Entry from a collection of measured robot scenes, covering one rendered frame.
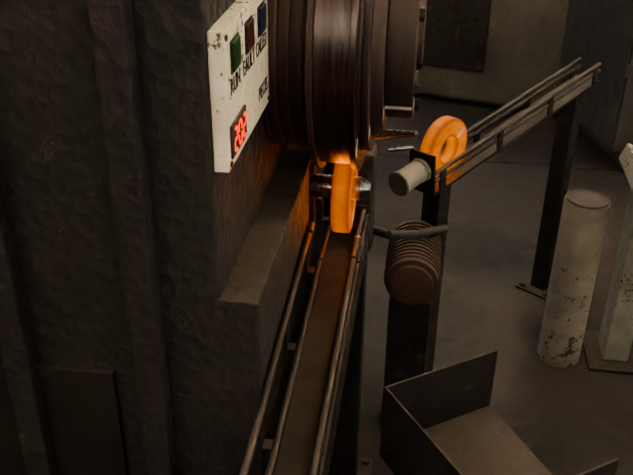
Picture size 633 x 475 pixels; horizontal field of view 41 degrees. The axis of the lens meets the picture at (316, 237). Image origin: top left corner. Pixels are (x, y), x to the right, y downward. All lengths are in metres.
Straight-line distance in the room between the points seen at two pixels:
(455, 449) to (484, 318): 1.38
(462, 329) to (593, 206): 0.61
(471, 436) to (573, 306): 1.11
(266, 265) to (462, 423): 0.41
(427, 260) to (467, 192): 1.53
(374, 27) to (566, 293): 1.28
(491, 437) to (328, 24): 0.67
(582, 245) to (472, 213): 1.03
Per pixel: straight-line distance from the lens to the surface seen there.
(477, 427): 1.37
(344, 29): 1.24
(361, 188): 1.55
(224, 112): 1.03
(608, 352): 2.58
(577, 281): 2.37
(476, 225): 3.19
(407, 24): 1.32
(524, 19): 4.15
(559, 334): 2.46
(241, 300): 1.15
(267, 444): 1.24
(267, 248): 1.27
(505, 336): 2.62
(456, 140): 2.06
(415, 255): 1.92
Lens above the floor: 1.52
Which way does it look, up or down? 30 degrees down
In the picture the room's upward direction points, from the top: 1 degrees clockwise
